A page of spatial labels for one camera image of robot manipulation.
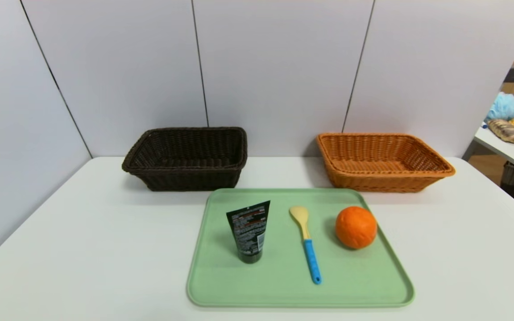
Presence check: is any striped brown bread loaf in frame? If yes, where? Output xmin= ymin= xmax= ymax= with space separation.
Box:
xmin=488 ymin=119 xmax=514 ymax=144

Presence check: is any light blue bath pouf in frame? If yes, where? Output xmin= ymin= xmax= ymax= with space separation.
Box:
xmin=486 ymin=92 xmax=514 ymax=122

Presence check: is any black cosmetic tube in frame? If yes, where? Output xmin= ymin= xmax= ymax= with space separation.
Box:
xmin=226 ymin=200 xmax=271 ymax=264

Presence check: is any yellow spatula with blue handle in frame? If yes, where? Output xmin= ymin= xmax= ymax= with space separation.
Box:
xmin=289 ymin=206 xmax=323 ymax=285

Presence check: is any orange fruit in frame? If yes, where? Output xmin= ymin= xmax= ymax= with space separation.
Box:
xmin=335 ymin=206 xmax=378 ymax=250

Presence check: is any orange wicker basket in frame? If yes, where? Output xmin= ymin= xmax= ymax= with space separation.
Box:
xmin=316 ymin=132 xmax=456 ymax=193

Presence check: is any white side table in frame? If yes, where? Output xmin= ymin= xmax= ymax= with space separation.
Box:
xmin=474 ymin=99 xmax=514 ymax=176

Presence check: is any light green plastic tray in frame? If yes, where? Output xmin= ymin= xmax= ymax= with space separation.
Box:
xmin=187 ymin=188 xmax=415 ymax=308

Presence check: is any dark brown wicker basket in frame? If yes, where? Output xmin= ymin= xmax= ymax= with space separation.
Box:
xmin=122 ymin=127 xmax=248 ymax=192

